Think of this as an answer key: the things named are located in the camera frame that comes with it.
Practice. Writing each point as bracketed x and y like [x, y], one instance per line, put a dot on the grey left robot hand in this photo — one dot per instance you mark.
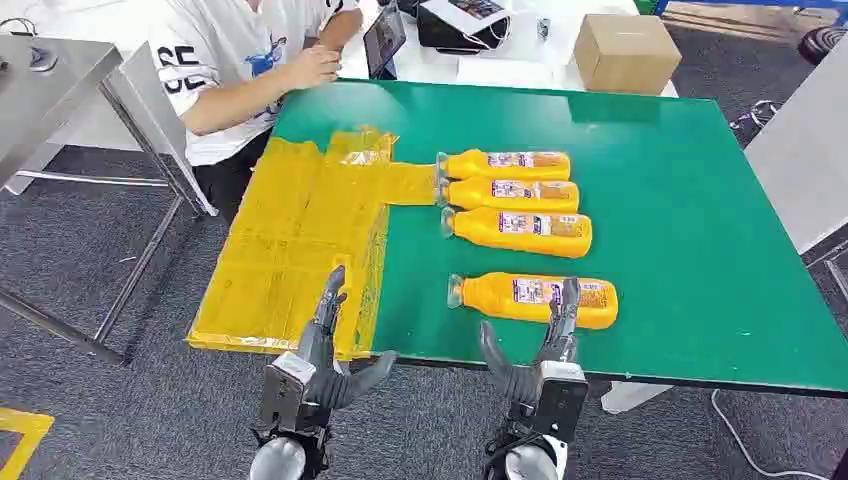
[321, 358]

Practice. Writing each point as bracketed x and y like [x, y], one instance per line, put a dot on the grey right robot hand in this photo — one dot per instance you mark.
[520, 381]

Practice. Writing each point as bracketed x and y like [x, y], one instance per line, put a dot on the orange drink bottle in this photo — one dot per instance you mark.
[497, 297]
[484, 228]
[477, 194]
[477, 166]

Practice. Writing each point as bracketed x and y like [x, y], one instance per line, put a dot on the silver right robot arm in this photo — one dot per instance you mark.
[530, 464]

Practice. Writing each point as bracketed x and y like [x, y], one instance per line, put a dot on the white table leg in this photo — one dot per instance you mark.
[629, 397]

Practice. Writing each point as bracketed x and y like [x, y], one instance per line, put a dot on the yellow plastic sheet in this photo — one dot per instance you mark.
[285, 232]

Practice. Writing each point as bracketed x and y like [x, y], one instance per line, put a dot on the green table mat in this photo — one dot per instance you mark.
[662, 232]

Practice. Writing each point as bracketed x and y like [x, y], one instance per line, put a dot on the person's right hand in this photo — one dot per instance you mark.
[314, 66]

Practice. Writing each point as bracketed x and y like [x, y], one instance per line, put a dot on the yellow floor tape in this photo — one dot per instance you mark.
[30, 427]

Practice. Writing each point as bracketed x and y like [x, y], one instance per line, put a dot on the white desk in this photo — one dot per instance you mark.
[430, 66]

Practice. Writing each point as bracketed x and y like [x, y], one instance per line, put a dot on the black tablet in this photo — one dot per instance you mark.
[383, 40]

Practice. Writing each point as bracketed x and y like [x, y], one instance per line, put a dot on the person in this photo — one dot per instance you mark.
[218, 40]

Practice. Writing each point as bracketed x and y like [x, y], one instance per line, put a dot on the black bag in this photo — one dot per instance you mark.
[437, 36]

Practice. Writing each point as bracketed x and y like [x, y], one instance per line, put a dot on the brown cardboard box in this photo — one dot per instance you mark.
[626, 53]

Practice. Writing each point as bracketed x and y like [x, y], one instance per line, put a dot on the small grey object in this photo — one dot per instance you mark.
[543, 28]

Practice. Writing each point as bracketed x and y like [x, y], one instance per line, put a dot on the grey white table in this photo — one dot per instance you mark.
[808, 152]

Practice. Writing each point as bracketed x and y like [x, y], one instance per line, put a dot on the white booklet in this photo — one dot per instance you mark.
[464, 13]

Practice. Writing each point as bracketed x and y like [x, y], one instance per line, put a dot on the steel table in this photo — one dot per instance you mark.
[40, 93]

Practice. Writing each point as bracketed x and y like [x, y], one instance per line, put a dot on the round grey object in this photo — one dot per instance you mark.
[42, 60]

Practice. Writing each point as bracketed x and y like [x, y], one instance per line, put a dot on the black round wheel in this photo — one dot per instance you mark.
[825, 45]

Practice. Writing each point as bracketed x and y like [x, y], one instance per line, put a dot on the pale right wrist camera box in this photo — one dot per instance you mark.
[560, 397]

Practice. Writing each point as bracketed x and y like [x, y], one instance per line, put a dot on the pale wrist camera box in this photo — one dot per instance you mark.
[281, 391]
[560, 397]

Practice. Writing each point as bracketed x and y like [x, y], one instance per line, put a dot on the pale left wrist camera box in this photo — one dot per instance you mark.
[281, 391]

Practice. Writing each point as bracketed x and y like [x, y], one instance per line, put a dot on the blue shelf frame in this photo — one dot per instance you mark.
[729, 3]

